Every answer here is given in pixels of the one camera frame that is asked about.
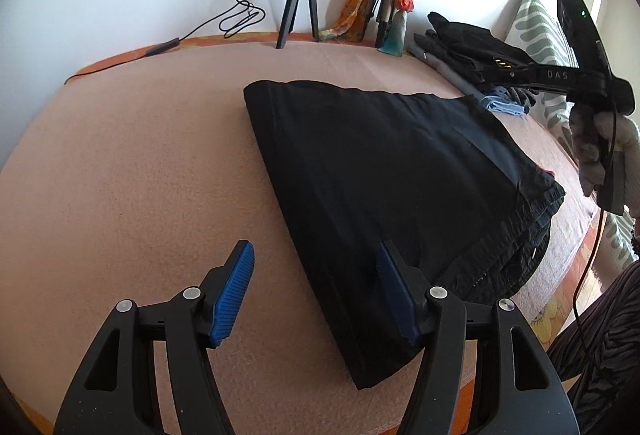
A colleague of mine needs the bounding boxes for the folded black garment yellow trim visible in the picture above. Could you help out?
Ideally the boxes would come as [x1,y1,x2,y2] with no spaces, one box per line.
[427,12,538,83]

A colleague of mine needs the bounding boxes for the person's right hand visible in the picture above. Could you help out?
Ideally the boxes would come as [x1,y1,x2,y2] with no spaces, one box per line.
[569,102,640,196]

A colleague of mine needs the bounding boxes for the folded blue jeans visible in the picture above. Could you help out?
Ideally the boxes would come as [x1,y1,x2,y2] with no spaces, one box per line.
[480,87,528,118]

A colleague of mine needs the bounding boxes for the person's dark striped clothing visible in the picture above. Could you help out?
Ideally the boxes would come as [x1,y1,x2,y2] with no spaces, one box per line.
[547,260,640,435]

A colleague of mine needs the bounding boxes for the pile of dark clothes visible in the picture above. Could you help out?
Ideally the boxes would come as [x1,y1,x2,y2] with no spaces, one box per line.
[407,30,538,110]

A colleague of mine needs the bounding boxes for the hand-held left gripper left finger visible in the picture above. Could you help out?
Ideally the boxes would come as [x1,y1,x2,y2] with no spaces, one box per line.
[53,240,256,435]

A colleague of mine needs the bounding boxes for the black ring light cable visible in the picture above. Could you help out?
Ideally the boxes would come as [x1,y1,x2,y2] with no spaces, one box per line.
[65,0,291,83]

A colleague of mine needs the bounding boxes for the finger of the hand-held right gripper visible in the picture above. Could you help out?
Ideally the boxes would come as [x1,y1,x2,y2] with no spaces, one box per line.
[479,59,536,88]

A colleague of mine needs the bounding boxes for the black pants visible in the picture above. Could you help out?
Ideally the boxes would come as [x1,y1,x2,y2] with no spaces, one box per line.
[243,80,566,391]

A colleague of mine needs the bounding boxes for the green white patterned pillow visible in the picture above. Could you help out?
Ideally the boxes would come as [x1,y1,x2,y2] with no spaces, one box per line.
[505,0,640,261]

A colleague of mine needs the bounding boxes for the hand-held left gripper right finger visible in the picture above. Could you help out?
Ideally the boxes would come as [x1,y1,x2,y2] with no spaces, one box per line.
[376,241,578,435]

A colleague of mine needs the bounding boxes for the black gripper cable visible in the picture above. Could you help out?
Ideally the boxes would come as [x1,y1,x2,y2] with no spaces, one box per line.
[572,112,618,376]

